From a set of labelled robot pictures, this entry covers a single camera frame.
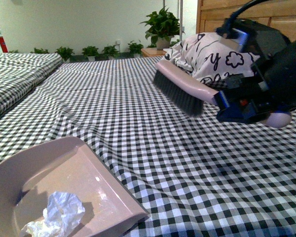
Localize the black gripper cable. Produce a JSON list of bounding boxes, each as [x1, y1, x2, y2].
[[216, 0, 267, 39]]

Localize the white floor lamp stand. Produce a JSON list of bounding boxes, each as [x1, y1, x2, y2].
[[156, 0, 183, 43]]

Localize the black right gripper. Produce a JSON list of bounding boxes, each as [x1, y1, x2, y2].
[[214, 18, 296, 123]]

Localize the beige plastic dustpan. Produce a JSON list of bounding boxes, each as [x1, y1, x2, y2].
[[0, 137, 148, 237]]

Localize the large potted green plant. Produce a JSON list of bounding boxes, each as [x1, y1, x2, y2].
[[141, 8, 180, 49]]

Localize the small potted plant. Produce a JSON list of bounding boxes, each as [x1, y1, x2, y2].
[[102, 45, 119, 59], [128, 40, 144, 58], [82, 46, 99, 62], [55, 46, 74, 63]]

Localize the white paper ball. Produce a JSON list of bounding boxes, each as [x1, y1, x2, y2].
[[19, 192, 85, 237]]

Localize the wooden bed frame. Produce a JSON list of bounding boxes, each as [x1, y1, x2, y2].
[[196, 0, 296, 41]]

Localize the white cartoon print pillow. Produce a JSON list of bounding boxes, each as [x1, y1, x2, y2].
[[162, 33, 259, 90]]

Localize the beige hand brush black bristles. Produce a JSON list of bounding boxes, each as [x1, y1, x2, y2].
[[152, 60, 292, 128]]

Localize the black white checkered bed sheet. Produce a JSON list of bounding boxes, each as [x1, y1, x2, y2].
[[0, 58, 296, 237]]

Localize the far wooden nightstand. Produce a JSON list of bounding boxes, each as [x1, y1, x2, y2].
[[141, 48, 166, 57]]

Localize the folded checkered blanket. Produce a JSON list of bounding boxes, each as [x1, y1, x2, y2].
[[0, 53, 62, 115]]

